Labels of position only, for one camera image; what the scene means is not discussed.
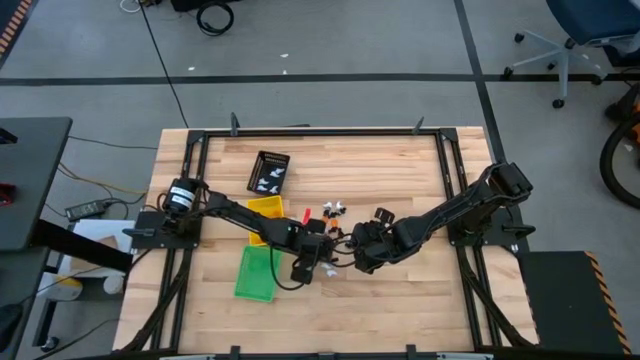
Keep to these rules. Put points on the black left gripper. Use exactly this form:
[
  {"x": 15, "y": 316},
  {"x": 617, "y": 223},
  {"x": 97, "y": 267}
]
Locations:
[{"x": 307, "y": 245}]

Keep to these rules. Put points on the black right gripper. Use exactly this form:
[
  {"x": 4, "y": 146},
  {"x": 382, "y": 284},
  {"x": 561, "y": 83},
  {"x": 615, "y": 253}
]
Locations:
[{"x": 375, "y": 242}]

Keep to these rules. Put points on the white ghost decoration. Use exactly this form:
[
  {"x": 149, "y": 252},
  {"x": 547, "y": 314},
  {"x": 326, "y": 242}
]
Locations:
[
  {"x": 331, "y": 273},
  {"x": 274, "y": 190},
  {"x": 325, "y": 265},
  {"x": 263, "y": 181},
  {"x": 340, "y": 205},
  {"x": 328, "y": 205},
  {"x": 262, "y": 189},
  {"x": 277, "y": 173}
]

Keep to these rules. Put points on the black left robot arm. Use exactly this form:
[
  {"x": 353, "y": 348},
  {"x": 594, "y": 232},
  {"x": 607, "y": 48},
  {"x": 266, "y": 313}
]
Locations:
[{"x": 235, "y": 212}]

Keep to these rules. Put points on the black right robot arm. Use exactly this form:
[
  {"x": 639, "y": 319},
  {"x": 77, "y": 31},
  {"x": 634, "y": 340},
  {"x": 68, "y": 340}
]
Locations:
[{"x": 450, "y": 210}]

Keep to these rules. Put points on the green plastic basket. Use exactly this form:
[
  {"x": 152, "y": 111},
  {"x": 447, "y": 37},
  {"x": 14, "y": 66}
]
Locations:
[{"x": 257, "y": 275}]

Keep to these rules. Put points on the yellow plastic basket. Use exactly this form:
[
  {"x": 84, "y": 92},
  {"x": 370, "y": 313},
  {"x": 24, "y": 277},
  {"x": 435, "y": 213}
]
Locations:
[{"x": 267, "y": 206}]

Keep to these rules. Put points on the black plastic basket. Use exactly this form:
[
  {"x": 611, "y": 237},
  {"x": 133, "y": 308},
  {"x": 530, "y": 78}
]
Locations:
[{"x": 270, "y": 160}]

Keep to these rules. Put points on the black hazard-striped platform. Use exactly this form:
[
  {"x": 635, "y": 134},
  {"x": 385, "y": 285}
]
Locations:
[{"x": 565, "y": 300}]

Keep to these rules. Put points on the white cardboard box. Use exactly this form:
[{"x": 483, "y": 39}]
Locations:
[{"x": 100, "y": 235}]

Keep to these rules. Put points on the black power adapter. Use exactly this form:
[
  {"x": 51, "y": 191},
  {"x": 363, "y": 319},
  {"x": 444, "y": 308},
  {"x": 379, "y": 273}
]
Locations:
[{"x": 87, "y": 210}]

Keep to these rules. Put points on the black desk crossbar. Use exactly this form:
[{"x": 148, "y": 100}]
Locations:
[{"x": 80, "y": 245}]

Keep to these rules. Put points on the orange black shop vacuum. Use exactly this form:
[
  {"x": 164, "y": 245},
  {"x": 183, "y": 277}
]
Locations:
[{"x": 627, "y": 102}]

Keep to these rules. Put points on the black desk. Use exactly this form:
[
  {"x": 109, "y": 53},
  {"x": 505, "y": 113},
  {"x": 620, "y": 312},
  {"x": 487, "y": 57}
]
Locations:
[{"x": 30, "y": 175}]

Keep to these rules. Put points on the blue office chair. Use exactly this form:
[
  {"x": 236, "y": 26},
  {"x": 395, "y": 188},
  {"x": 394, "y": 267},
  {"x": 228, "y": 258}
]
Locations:
[{"x": 590, "y": 20}]

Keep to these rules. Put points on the small red object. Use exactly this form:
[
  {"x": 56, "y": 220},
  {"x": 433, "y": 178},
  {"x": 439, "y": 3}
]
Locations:
[{"x": 5, "y": 194}]

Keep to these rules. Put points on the hazard-striped floor mat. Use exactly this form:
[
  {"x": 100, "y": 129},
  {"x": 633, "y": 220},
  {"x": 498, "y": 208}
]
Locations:
[{"x": 12, "y": 25}]

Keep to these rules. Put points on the black aluminium table frame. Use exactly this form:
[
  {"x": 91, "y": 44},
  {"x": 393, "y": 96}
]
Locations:
[{"x": 320, "y": 133}]

